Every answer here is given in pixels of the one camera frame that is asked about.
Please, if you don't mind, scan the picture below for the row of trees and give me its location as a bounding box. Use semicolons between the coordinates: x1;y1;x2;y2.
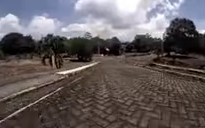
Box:
0;31;164;62

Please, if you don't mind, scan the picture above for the pale concrete kerb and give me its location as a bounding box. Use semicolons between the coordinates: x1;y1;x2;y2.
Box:
133;61;205;83
0;61;101;107

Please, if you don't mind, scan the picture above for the small palm tree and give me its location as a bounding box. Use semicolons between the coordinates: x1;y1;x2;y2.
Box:
40;35;67;70

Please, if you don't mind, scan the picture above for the dark green bush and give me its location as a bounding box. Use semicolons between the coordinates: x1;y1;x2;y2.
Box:
69;37;95;63

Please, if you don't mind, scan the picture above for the large dark tree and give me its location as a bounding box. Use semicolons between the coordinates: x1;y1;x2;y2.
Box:
162;17;201;56

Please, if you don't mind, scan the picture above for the grey brick paved road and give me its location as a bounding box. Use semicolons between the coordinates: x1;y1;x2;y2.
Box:
0;54;205;128

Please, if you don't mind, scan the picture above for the bare dirt ground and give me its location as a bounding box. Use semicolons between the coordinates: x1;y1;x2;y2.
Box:
124;51;205;79
0;54;99;103

